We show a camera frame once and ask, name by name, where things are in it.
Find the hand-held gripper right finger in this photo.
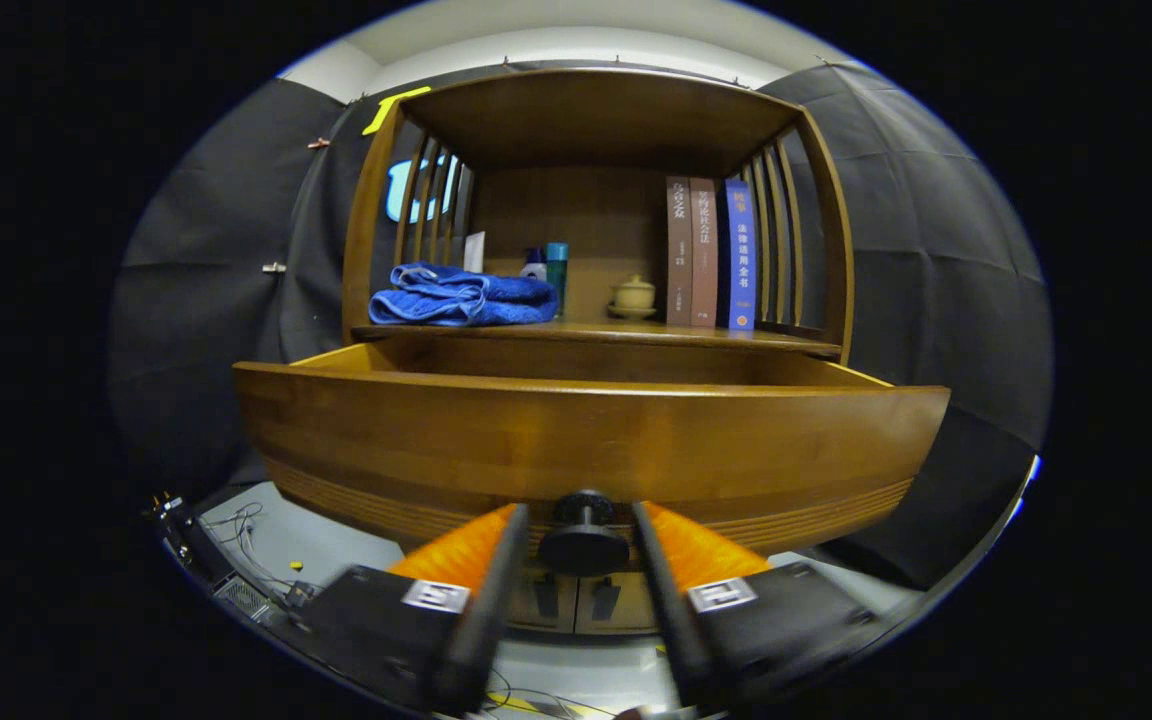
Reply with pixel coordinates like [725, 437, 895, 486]
[631, 500, 897, 713]

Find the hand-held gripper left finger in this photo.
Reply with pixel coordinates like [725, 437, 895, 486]
[281, 502, 532, 716]

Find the wooden drawer with black knob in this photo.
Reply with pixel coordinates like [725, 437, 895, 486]
[233, 335, 952, 578]

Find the wooden cabinet door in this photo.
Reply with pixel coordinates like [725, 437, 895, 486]
[506, 570, 587, 635]
[576, 572, 661, 637]

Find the wooden countertop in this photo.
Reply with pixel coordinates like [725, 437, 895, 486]
[351, 318, 842, 353]

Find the wooden cabinet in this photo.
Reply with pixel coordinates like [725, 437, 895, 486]
[341, 68, 855, 636]

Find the black electronics box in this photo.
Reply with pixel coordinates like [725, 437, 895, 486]
[146, 492, 322, 626]

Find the blue folded towel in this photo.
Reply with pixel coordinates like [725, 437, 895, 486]
[368, 262, 559, 328]

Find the beige lidded tea cup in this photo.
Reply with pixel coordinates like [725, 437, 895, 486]
[608, 275, 657, 321]

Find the reddish brown book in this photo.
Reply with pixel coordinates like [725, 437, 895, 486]
[690, 178, 719, 328]

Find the blue book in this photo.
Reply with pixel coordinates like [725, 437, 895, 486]
[724, 180, 757, 331]

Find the black backdrop cloth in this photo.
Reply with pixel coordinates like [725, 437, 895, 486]
[106, 60, 1054, 591]

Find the black floor cable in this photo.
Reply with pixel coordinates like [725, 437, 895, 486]
[481, 668, 587, 720]

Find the white cable bundle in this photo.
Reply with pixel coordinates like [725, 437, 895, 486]
[198, 500, 299, 593]

